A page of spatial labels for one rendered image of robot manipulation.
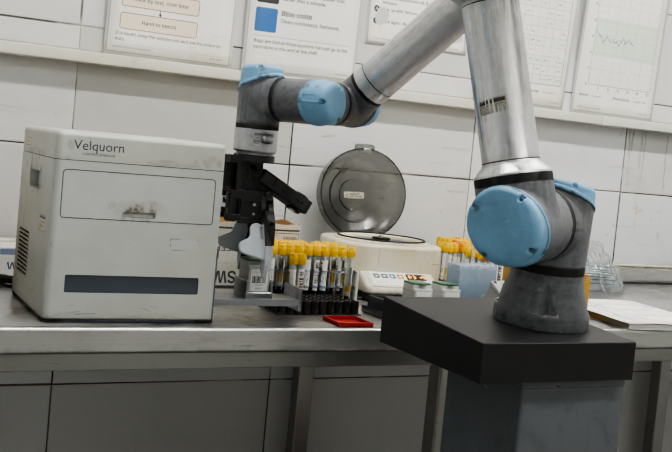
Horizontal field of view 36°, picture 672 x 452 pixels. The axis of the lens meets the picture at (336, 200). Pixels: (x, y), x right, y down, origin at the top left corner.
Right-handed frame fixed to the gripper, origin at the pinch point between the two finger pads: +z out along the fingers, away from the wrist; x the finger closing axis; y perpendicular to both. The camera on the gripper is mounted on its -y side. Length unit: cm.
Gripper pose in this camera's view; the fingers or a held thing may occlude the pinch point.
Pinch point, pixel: (254, 269)
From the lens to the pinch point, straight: 181.7
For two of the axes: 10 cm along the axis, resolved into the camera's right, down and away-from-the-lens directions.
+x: 4.6, 0.9, -8.9
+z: -1.0, 9.9, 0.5
